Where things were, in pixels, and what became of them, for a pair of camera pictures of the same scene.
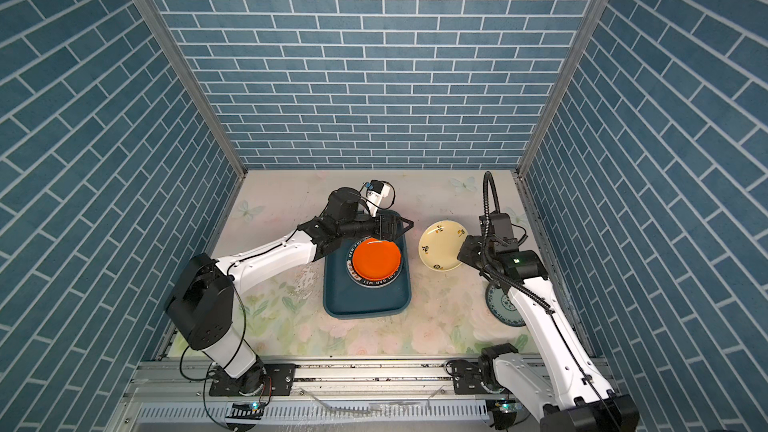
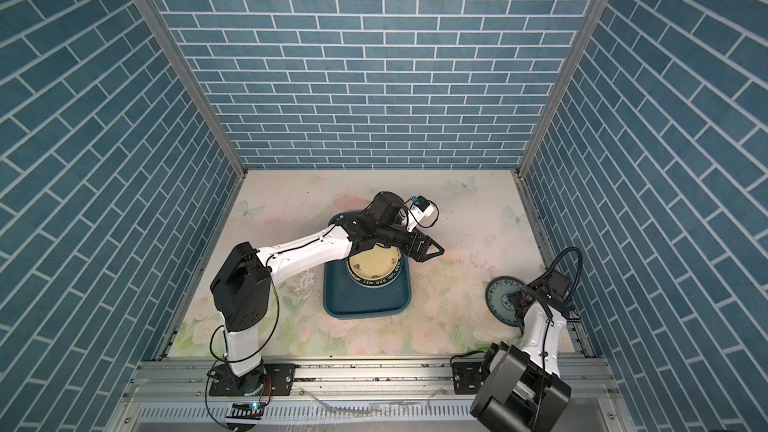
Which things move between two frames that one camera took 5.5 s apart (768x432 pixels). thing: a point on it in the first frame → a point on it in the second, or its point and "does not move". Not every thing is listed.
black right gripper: [466, 251] → [520, 296]
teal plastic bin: [345, 299] does not move
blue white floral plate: [502, 306] does not move
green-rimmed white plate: [371, 283] does not move
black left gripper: [389, 233] → [419, 253]
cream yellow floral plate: [440, 243] → [376, 263]
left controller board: [246, 411] does not move
